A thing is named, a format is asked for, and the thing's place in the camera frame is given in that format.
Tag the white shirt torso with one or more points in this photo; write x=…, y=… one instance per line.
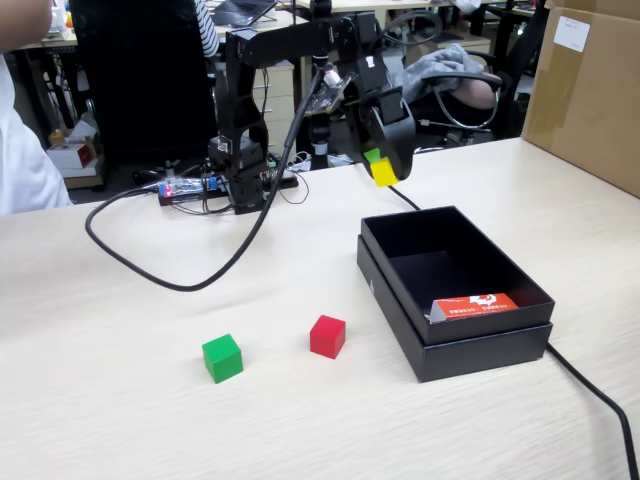
x=25, y=165

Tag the black laptop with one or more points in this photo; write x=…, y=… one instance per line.
x=240, y=10

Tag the beige office desk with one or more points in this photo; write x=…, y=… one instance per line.
x=292, y=17

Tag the bare forearm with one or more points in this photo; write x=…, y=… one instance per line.
x=22, y=20

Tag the pink cushion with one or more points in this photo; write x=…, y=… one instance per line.
x=475, y=95

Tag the beige drawer cabinet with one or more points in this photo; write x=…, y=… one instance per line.
x=282, y=95

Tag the yellow wooden cube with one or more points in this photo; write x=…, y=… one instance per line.
x=384, y=172

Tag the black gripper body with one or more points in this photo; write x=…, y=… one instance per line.
x=390, y=107

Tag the office chair chrome armrest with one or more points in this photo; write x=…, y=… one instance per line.
x=522, y=75

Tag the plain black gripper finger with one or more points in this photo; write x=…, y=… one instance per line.
x=400, y=145

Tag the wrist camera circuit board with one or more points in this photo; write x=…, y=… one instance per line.
x=325, y=97

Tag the green wooden cube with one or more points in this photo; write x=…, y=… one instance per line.
x=222, y=360

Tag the flat white brown box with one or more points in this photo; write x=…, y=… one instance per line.
x=85, y=176

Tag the white red small box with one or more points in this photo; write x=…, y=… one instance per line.
x=77, y=155

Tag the orange white carton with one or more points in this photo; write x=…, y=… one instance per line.
x=475, y=306

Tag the large cardboard box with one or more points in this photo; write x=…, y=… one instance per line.
x=590, y=100

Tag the black open box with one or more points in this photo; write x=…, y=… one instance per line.
x=475, y=357

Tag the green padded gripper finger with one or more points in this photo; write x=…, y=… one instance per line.
x=372, y=156

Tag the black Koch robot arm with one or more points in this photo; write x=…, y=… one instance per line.
x=245, y=100

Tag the low beige cabinet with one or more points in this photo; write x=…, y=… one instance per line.
x=475, y=45

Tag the controller board with LED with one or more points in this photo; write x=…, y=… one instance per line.
x=172, y=191

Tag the black vertical pole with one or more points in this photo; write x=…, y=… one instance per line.
x=320, y=145

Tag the red wooden cube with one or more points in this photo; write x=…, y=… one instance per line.
x=326, y=337

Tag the black box inner tray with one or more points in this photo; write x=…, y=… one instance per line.
x=400, y=235

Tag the black mesh office chair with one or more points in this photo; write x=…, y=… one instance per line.
x=145, y=75

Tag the open cardboard box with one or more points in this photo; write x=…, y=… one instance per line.
x=85, y=130

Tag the black keyboard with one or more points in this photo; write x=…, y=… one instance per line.
x=442, y=36

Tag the grey blanket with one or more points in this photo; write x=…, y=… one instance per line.
x=440, y=70

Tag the striped shirt person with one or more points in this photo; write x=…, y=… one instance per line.
x=207, y=30

